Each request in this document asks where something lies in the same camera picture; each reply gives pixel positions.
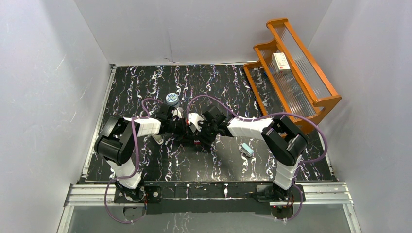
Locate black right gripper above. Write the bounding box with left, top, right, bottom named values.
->
left=193, top=118, right=218, bottom=147

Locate blue white round tin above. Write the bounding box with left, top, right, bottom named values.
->
left=165, top=93, right=180, bottom=108

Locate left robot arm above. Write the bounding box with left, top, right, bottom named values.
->
left=94, top=104, right=186, bottom=202

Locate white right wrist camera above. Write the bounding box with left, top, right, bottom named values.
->
left=188, top=113, right=204, bottom=133

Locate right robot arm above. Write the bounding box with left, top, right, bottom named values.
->
left=188, top=105, right=309, bottom=201

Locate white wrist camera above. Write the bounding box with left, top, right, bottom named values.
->
left=188, top=113, right=204, bottom=133
left=172, top=107, right=184, bottom=121

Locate orange wooden shelf rack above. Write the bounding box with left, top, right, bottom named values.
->
left=243, top=18, right=342, bottom=125

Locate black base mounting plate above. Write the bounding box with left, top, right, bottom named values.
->
left=114, top=182, right=306, bottom=218

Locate light blue eraser block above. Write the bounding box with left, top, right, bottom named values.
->
left=239, top=143, right=254, bottom=158

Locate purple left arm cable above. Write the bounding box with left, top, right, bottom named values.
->
left=103, top=98, right=165, bottom=225

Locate white red box on shelf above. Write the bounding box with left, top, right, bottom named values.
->
left=272, top=52, right=291, bottom=74

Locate cream white stapler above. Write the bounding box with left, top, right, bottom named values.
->
left=152, top=134, right=164, bottom=145

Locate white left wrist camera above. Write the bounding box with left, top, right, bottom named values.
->
left=172, top=107, right=184, bottom=121

